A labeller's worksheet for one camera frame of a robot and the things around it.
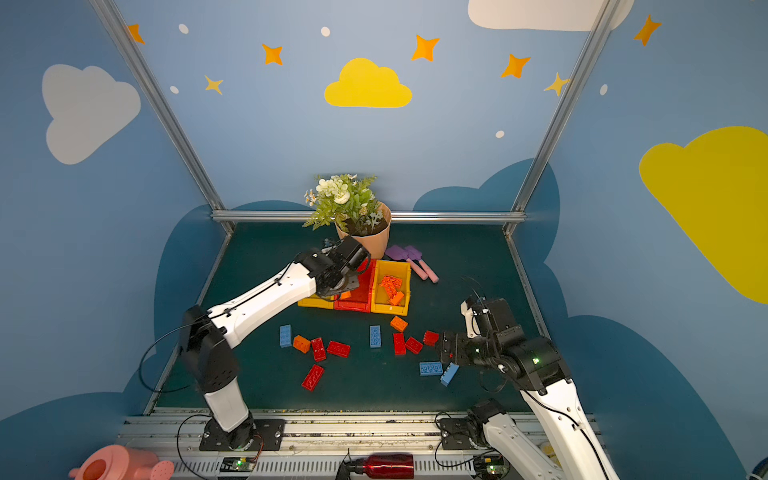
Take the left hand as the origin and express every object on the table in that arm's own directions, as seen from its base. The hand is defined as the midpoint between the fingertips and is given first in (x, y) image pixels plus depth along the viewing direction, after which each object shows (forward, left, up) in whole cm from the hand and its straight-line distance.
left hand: (351, 283), depth 84 cm
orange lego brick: (-12, +15, -15) cm, 25 cm away
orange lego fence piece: (+9, -12, -15) cm, 21 cm away
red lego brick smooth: (-10, -24, -15) cm, 30 cm away
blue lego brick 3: (-19, -23, -15) cm, 34 cm away
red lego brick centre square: (-12, -19, -16) cm, 27 cm away
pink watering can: (-42, +46, -5) cm, 63 cm away
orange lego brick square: (-5, -14, -15) cm, 21 cm away
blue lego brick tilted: (-21, -28, -14) cm, 38 cm away
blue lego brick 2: (-9, -7, -16) cm, 20 cm away
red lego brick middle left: (-13, +4, -16) cm, 21 cm away
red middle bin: (+1, -2, -11) cm, 11 cm away
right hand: (-19, -27, +4) cm, 33 cm away
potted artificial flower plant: (+23, +1, +10) cm, 25 cm away
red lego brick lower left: (-22, +10, -17) cm, 29 cm away
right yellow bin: (+3, -8, -15) cm, 17 cm away
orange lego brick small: (+2, -14, -12) cm, 19 cm away
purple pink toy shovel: (+25, -15, -16) cm, 33 cm away
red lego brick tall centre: (-12, -14, -16) cm, 24 cm away
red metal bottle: (-42, -11, -12) cm, 45 cm away
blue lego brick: (-10, +21, -16) cm, 28 cm away
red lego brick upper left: (-13, +10, -16) cm, 23 cm away
